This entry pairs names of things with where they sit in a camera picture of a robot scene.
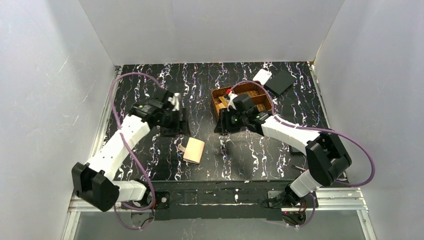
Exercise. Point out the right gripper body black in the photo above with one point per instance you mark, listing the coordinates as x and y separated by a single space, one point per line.
224 121

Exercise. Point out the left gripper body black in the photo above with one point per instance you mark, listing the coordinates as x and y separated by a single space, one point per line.
177 122

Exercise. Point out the brown woven divided basket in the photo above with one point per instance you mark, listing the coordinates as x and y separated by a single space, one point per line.
250 91

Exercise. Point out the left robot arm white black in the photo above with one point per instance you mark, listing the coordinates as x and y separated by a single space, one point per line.
94 181

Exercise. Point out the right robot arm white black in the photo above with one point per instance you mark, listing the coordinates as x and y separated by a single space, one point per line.
326 156

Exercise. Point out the gold card lying beneath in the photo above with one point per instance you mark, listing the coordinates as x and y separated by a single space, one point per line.
220 103

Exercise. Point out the white small box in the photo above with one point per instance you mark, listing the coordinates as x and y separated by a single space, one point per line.
262 76

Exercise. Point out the black flat box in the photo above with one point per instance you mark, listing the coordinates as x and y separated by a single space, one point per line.
280 82

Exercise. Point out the red blue screwdriver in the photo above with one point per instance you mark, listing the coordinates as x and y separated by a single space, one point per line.
298 168

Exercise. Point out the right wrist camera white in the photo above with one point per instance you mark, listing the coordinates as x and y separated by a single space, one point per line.
234 101

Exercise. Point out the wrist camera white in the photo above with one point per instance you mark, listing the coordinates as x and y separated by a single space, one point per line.
234 101
176 102

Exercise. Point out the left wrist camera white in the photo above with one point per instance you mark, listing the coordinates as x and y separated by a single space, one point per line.
176 102

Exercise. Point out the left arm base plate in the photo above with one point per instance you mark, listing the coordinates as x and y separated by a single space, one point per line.
162 200

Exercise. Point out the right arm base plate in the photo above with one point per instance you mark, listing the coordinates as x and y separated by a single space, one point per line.
279 199

